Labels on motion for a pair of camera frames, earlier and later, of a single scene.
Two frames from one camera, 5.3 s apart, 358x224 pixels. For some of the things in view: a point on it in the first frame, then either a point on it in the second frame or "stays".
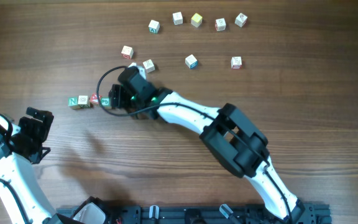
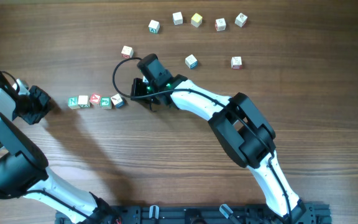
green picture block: x=105 y=102 stays
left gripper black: x=42 y=130 -> x=45 y=101
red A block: x=94 y=99 stays
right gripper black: x=119 y=96 -> x=138 y=84
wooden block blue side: x=191 y=62 stays
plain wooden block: x=84 y=101 stays
